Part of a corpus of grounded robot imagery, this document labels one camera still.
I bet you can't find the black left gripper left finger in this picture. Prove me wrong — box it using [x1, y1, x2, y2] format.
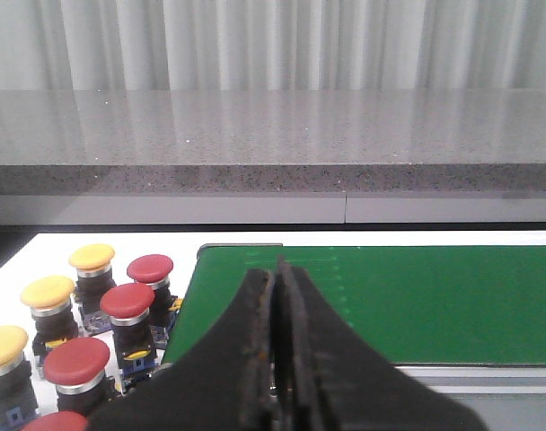
[88, 269, 274, 430]

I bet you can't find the green conveyor belt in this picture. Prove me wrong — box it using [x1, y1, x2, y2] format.
[163, 242, 546, 396]

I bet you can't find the white pleated curtain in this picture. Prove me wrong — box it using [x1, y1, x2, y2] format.
[0, 1, 546, 91]

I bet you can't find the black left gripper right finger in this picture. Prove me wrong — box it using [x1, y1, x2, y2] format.
[275, 259, 486, 430]

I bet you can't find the yellow mushroom push button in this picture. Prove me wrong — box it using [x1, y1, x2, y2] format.
[0, 325, 38, 430]
[21, 275, 79, 365]
[68, 243, 116, 335]

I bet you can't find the grey stone counter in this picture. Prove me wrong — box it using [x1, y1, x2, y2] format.
[0, 90, 546, 225]

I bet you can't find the red mushroom push button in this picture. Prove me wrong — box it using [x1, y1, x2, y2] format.
[127, 254, 181, 345]
[100, 283, 157, 392]
[22, 410, 88, 431]
[43, 338, 119, 417]

